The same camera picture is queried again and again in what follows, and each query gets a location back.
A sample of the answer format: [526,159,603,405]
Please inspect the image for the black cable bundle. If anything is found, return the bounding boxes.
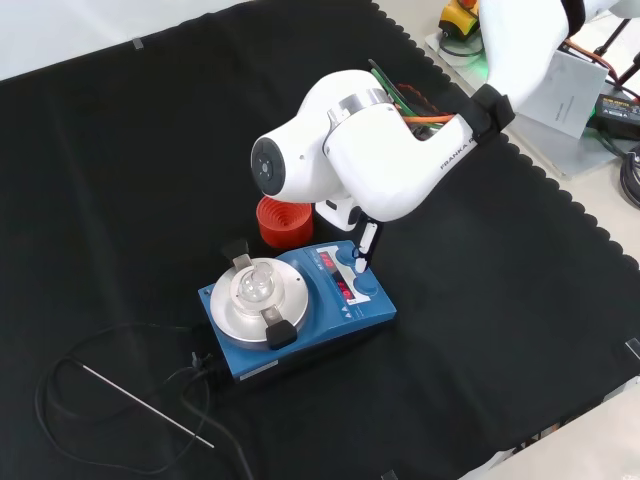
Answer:
[597,132,640,209]

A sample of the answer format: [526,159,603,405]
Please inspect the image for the red stepped ring holder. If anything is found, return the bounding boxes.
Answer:
[255,195,315,249]

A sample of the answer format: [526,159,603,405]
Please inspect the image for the thin metal probe rod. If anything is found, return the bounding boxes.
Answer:
[81,363,216,450]

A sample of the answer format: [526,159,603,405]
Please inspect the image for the heater with blue base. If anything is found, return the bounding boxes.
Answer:
[197,239,400,386]

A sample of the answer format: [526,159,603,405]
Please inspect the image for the orange cable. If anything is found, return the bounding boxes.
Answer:
[399,112,459,126]

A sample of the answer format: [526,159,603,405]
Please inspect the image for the yellow stop button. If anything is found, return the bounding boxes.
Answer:
[438,0,484,40]

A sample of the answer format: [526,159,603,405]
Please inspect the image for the silver heating bowl black handles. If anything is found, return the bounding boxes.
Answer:
[209,239,311,351]

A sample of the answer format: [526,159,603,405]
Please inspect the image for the black cloth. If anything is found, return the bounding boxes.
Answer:
[0,0,640,480]

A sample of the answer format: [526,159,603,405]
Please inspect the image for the black tripod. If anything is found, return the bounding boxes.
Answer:
[592,9,640,96]

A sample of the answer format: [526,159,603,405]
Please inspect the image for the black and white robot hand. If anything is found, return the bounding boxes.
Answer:
[314,197,384,275]

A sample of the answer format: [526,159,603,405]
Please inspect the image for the green cable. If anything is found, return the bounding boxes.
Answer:
[368,58,451,135]

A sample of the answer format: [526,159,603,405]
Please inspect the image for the thick black power cable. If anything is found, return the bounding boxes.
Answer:
[164,352,256,480]

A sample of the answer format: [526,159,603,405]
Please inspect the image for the clear round-bottom glass flask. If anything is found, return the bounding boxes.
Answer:
[234,263,276,306]

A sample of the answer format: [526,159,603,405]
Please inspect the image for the thin black probe cable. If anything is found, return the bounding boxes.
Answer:
[34,322,214,474]

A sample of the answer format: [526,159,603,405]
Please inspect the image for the black power adapter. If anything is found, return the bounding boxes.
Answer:
[587,93,640,141]

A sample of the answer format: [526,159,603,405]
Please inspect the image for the pale grey board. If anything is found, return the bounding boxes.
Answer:
[424,29,621,179]

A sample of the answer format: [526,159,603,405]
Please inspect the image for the white paper booklet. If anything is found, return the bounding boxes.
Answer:
[517,49,610,140]

